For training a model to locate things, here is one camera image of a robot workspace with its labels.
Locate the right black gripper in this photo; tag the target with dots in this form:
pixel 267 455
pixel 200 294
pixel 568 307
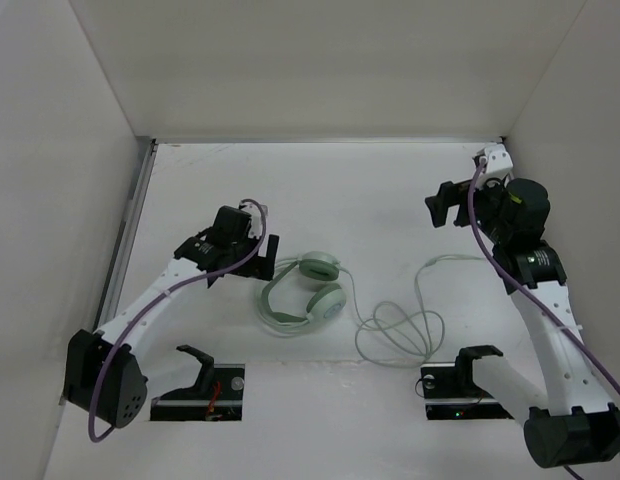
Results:
pixel 450 193

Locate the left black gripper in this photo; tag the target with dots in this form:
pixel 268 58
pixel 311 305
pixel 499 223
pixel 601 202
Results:
pixel 261 265

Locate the mint green headphones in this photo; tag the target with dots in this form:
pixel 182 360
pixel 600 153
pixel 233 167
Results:
pixel 325 304

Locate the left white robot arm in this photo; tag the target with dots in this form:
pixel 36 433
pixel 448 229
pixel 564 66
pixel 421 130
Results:
pixel 105 374

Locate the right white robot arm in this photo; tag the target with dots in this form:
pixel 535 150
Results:
pixel 572 421

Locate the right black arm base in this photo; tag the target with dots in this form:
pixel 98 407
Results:
pixel 445 399

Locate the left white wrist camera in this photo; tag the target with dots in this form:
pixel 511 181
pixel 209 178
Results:
pixel 255 209

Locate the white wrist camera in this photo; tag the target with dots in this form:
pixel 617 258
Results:
pixel 498 163
pixel 255 209

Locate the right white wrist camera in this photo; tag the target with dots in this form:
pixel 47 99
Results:
pixel 498 163

